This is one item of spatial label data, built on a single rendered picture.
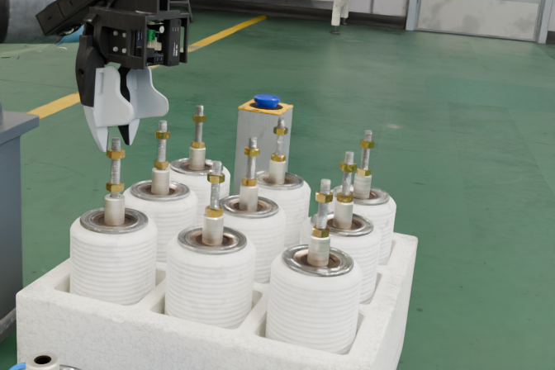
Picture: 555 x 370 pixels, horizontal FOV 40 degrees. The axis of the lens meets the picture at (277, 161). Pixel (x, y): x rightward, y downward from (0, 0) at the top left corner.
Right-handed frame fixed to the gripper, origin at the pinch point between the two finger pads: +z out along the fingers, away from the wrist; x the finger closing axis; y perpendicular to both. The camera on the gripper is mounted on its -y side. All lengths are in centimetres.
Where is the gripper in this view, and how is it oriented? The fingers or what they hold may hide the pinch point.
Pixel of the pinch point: (111, 135)
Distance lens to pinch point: 84.5
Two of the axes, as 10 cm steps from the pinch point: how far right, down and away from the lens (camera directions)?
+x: 5.1, -2.1, 8.4
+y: 8.6, 2.1, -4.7
